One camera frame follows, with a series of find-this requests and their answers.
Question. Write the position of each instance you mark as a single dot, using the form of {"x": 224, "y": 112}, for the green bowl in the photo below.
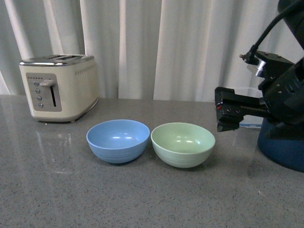
{"x": 182, "y": 145}

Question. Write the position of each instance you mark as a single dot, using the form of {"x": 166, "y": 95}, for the clear plastic container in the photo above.
{"x": 250, "y": 121}

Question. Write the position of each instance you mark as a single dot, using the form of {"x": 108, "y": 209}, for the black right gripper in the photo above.
{"x": 282, "y": 105}

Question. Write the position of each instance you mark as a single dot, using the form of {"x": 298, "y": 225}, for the blue saucepan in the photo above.
{"x": 288, "y": 153}

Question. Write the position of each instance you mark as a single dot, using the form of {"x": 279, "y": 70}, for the cream toaster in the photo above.
{"x": 60, "y": 88}

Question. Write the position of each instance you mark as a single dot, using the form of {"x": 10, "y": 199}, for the blue bowl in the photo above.
{"x": 118, "y": 141}

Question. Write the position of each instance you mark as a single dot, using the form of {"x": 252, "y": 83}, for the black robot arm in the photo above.
{"x": 292, "y": 12}

